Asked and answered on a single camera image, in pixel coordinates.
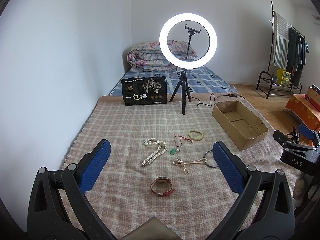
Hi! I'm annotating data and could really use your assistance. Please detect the stacked books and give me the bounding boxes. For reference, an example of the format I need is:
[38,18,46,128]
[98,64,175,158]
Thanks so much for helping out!
[305,87,320,111]

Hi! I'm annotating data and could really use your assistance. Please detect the cream bead bracelet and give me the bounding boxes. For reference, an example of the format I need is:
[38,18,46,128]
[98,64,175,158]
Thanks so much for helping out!
[188,129,204,141]

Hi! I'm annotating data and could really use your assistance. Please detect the thick pearl necklace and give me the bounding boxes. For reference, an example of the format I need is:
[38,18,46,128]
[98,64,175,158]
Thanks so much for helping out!
[141,138,168,167]

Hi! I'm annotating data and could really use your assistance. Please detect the red leather watch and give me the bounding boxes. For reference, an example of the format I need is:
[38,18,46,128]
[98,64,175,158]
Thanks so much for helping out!
[150,177,175,197]

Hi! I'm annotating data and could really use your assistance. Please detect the black power cable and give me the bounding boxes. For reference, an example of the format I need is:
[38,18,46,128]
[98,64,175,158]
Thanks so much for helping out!
[175,67,249,107]

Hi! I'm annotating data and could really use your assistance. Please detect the blue patchwork bed sheet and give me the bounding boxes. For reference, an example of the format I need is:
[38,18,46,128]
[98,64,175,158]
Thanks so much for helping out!
[109,66,238,96]

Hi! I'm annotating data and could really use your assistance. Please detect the folded floral quilt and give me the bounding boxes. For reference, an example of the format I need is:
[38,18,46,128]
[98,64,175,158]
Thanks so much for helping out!
[127,40,188,70]

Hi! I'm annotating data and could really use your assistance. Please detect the black clothes rack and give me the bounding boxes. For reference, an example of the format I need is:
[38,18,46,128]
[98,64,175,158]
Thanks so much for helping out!
[255,7,309,99]

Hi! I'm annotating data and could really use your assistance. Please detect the dark blue bangle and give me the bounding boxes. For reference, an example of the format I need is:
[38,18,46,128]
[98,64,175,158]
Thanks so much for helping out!
[203,150,219,168]

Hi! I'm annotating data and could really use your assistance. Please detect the yellow crate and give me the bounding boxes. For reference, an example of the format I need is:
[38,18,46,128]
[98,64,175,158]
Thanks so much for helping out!
[276,68,291,86]

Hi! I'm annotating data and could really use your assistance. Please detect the thin pearl necklace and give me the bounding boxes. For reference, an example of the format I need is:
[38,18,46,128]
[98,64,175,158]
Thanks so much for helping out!
[172,156,208,175]

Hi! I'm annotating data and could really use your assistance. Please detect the orange box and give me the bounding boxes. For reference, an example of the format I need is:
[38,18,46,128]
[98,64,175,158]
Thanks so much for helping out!
[284,94,320,132]

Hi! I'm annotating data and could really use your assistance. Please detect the cardboard box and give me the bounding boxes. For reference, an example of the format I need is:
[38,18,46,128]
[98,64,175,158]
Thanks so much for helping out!
[212,101,268,151]

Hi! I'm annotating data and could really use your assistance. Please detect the black snack bag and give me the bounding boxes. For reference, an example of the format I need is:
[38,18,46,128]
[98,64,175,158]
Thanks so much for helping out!
[121,76,167,106]

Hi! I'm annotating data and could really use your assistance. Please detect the plaid pink blanket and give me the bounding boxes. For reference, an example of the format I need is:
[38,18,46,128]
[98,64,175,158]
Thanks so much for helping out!
[60,95,304,240]

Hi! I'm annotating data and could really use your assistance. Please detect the black tripod stand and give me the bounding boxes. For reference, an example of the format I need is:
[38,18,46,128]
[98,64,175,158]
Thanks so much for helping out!
[169,71,191,115]

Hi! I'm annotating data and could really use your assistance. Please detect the white ring light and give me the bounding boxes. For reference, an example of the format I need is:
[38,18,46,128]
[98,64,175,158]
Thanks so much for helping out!
[159,13,217,69]

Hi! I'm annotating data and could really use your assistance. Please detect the green jade pendant red cord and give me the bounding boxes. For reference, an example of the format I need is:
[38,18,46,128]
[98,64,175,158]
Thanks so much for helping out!
[170,134,194,155]

